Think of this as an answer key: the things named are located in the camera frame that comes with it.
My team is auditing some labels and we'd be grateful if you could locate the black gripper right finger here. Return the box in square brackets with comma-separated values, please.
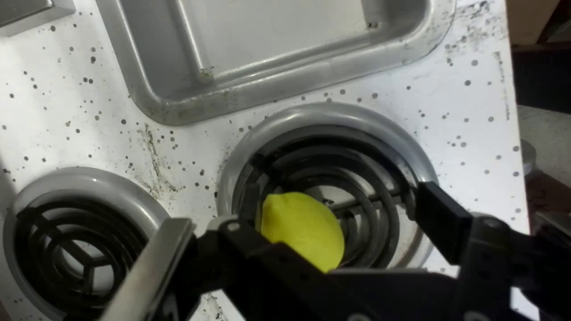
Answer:
[416, 181, 571, 321]

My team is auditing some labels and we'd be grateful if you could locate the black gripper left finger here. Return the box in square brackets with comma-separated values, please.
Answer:
[166, 215, 382, 321]

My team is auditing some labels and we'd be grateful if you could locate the yellow toy lemon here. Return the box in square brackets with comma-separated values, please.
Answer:
[259, 192, 344, 272]

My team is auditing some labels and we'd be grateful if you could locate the front right stove burner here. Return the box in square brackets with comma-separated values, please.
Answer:
[218, 103, 437, 268]

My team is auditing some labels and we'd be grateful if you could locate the stove burner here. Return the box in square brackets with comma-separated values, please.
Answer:
[2, 167, 168, 321]
[218, 103, 437, 268]

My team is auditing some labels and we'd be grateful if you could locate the back right stove burner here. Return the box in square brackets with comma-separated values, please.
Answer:
[2, 167, 168, 321]

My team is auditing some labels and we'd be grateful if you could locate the grey toy sink basin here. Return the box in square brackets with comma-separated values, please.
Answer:
[96, 0, 457, 124]

